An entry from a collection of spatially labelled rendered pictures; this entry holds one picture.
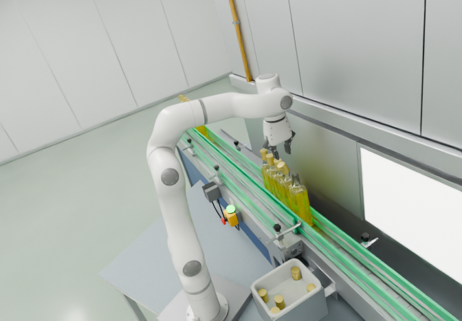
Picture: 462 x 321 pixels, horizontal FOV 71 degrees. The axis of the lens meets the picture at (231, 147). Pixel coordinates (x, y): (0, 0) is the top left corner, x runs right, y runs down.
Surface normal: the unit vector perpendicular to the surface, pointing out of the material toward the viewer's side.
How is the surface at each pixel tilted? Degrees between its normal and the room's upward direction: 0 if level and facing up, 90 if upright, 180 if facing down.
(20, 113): 90
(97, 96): 90
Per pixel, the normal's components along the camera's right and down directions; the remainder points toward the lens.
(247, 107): -0.41, 0.43
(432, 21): -0.87, 0.40
